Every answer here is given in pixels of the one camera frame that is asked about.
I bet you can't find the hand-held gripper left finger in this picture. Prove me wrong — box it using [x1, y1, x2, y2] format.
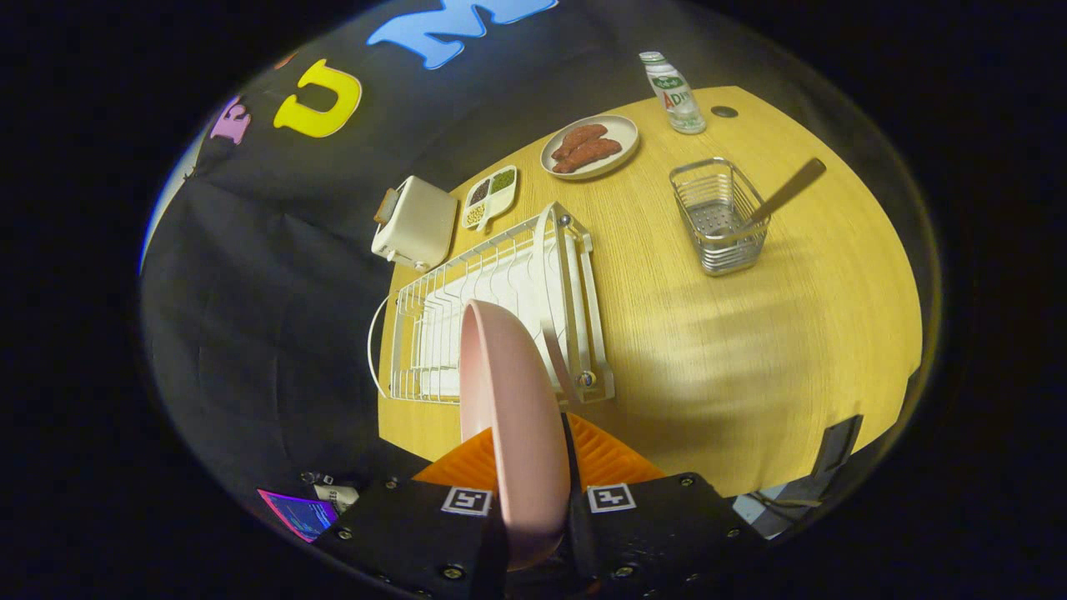
[310, 423, 511, 600]

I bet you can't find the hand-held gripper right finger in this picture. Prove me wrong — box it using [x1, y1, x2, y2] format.
[559, 412, 768, 600]

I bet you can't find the pink plate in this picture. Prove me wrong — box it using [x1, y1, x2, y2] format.
[458, 300, 576, 572]

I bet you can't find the white wire dish rack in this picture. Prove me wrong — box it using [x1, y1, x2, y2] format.
[367, 202, 616, 407]

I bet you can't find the metal wire basket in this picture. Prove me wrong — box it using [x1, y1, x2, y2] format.
[669, 157, 772, 277]

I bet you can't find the brown-handled spoon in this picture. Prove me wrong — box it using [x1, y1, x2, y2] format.
[742, 158, 828, 230]

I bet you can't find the white divided dish with beans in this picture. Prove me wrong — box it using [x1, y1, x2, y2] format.
[461, 165, 518, 232]

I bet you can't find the beige plate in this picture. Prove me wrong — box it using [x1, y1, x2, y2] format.
[540, 114, 640, 181]

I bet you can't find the small white printed item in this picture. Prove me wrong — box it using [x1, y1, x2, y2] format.
[313, 483, 359, 513]

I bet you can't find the pink-edged blue screen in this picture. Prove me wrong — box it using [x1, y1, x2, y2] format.
[257, 489, 338, 543]

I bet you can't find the dark flat object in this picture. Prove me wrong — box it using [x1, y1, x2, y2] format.
[813, 414, 864, 476]

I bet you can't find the white drip tray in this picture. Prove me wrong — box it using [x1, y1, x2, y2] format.
[415, 240, 569, 398]

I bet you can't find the white toaster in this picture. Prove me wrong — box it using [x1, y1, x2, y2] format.
[371, 175, 458, 273]

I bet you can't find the brown sausage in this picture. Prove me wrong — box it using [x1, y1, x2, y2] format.
[550, 123, 609, 161]
[552, 138, 624, 174]

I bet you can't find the white drink bottle green cap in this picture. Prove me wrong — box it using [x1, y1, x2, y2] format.
[639, 52, 708, 135]

